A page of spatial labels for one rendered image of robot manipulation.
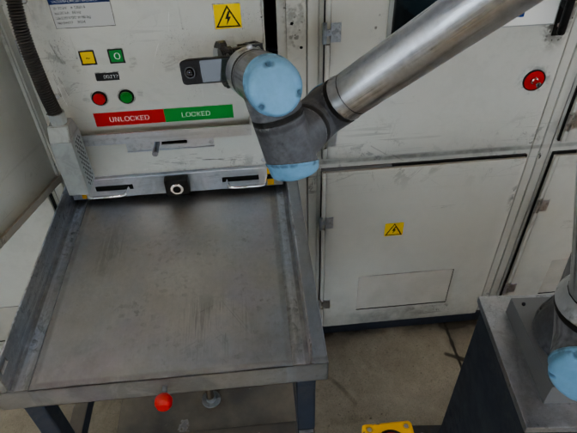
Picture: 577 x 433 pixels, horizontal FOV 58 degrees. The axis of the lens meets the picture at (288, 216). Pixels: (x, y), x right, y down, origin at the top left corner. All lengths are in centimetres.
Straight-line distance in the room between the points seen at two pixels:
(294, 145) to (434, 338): 141
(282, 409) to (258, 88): 115
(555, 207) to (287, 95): 124
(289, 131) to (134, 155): 57
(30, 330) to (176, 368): 32
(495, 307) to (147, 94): 93
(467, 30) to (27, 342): 97
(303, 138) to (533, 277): 141
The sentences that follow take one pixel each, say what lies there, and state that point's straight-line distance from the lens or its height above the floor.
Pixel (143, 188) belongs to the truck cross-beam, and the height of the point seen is 89.
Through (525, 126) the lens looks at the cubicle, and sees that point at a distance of 163.
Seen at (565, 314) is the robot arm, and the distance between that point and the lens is 88.
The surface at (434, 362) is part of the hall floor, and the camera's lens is 208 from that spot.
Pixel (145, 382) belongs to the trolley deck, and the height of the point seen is 84.
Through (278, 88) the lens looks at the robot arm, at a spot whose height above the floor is 132.
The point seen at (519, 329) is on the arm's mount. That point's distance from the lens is 123.
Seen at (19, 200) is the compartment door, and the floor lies 88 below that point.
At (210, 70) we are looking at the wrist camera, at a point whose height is 127.
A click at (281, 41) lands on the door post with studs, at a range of 133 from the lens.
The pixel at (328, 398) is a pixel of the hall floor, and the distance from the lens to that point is 195.
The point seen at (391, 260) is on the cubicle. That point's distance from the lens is 182.
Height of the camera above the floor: 169
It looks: 41 degrees down
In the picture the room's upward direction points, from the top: 2 degrees counter-clockwise
